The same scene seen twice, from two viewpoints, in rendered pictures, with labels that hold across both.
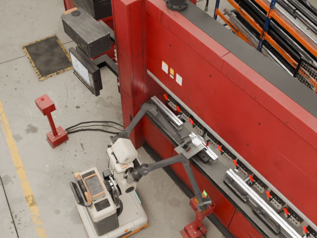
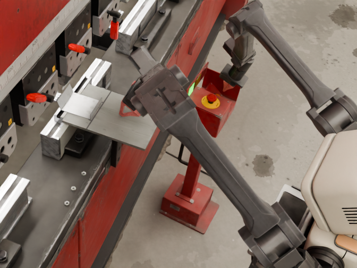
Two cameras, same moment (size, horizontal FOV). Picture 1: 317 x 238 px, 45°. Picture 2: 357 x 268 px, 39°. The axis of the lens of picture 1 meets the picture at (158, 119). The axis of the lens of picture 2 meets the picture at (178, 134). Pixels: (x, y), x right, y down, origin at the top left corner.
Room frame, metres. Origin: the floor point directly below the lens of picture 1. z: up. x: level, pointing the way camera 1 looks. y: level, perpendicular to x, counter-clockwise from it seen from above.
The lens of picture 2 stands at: (2.68, 0.62, 2.11)
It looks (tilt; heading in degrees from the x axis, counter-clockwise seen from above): 47 degrees down; 230
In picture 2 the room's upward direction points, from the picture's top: 12 degrees clockwise
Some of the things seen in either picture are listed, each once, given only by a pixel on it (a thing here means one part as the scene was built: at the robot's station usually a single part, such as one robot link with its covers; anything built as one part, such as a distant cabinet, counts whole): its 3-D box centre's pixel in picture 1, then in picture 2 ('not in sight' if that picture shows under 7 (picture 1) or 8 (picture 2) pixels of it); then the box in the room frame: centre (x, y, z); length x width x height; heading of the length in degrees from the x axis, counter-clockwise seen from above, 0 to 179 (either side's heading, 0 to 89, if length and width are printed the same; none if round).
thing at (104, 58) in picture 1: (106, 69); not in sight; (3.07, 0.60, 1.18); 0.40 x 0.24 x 0.07; 40
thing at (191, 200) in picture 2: (196, 227); (187, 192); (1.64, -0.46, 0.13); 0.10 x 0.10 x 0.01; 32
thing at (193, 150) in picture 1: (189, 148); (115, 115); (2.15, -0.33, 1.00); 0.26 x 0.18 x 0.01; 130
